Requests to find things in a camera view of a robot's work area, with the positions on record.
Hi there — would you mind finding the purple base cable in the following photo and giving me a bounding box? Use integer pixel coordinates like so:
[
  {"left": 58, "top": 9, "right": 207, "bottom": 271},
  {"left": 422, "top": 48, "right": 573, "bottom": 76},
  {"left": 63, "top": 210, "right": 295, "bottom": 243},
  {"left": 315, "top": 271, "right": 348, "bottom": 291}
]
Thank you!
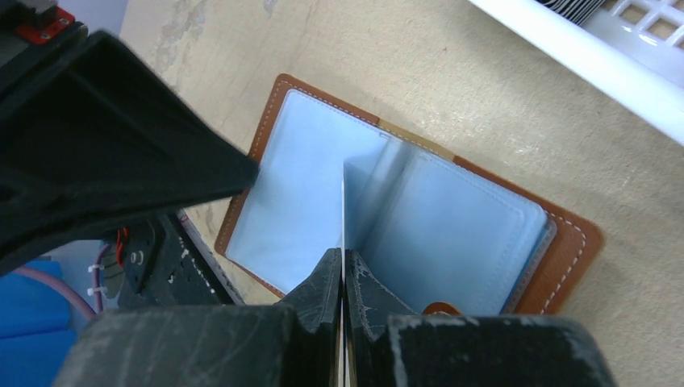
[{"left": 10, "top": 240, "right": 116, "bottom": 322}]

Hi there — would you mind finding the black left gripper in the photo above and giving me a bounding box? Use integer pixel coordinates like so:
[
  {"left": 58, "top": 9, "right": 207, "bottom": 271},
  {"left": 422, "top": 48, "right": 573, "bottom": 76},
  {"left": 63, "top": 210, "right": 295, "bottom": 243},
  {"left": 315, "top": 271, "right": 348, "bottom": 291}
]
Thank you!
[{"left": 1, "top": 0, "right": 259, "bottom": 273}]

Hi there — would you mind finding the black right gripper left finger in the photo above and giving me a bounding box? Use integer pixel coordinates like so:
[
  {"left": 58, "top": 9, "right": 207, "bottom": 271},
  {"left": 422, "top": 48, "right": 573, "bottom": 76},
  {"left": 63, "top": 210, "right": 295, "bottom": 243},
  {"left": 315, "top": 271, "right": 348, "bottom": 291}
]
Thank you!
[{"left": 54, "top": 248, "right": 342, "bottom": 386}]

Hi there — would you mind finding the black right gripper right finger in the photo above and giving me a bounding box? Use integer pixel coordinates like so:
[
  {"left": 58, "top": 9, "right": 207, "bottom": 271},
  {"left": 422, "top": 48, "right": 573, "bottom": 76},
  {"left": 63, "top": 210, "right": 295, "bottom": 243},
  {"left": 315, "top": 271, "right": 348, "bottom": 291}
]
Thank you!
[{"left": 344, "top": 251, "right": 615, "bottom": 386}]

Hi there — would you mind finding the white credit card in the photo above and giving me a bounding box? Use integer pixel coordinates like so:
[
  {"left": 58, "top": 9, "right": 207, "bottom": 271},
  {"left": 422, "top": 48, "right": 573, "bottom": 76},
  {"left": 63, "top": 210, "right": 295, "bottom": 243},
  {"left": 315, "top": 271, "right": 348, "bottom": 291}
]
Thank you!
[{"left": 339, "top": 177, "right": 349, "bottom": 386}]

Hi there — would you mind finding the white plastic basket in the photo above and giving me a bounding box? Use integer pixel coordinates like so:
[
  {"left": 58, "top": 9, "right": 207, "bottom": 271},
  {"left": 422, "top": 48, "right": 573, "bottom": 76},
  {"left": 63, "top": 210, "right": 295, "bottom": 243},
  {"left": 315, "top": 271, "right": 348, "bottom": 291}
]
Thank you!
[{"left": 473, "top": 1, "right": 683, "bottom": 144}]

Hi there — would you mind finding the brown leather card holder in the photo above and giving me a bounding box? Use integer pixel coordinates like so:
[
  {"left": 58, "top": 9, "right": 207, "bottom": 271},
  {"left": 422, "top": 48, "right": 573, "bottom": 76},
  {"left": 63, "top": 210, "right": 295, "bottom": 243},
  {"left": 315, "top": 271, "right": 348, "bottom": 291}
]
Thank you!
[{"left": 215, "top": 73, "right": 603, "bottom": 316}]

